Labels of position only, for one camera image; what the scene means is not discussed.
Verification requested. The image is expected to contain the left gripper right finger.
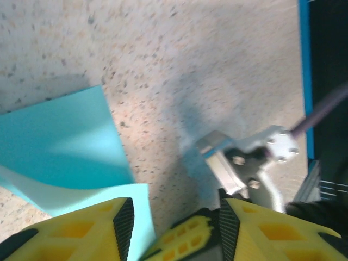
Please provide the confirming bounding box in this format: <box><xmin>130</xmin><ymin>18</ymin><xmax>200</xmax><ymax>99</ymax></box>
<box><xmin>218</xmin><ymin>197</ymin><xmax>347</xmax><ymax>261</ymax></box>

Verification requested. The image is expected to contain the blue table border strip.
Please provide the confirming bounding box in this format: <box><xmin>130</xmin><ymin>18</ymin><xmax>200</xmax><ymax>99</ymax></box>
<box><xmin>298</xmin><ymin>0</ymin><xmax>316</xmax><ymax>161</ymax></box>

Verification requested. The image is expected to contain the aluminium side rail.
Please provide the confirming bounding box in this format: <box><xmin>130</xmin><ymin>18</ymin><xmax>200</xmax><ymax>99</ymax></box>
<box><xmin>295</xmin><ymin>159</ymin><xmax>323</xmax><ymax>203</ymax></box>

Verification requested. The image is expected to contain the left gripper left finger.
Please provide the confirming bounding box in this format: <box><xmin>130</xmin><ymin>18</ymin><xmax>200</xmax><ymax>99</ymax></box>
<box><xmin>0</xmin><ymin>197</ymin><xmax>136</xmax><ymax>261</ymax></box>

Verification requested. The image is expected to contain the light blue paper sheet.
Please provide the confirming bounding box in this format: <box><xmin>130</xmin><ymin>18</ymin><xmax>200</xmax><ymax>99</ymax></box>
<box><xmin>0</xmin><ymin>84</ymin><xmax>156</xmax><ymax>261</ymax></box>

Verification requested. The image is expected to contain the silver metal bracket with cable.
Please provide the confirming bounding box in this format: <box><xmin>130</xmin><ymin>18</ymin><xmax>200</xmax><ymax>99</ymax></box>
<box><xmin>195</xmin><ymin>125</ymin><xmax>301</xmax><ymax>213</ymax></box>

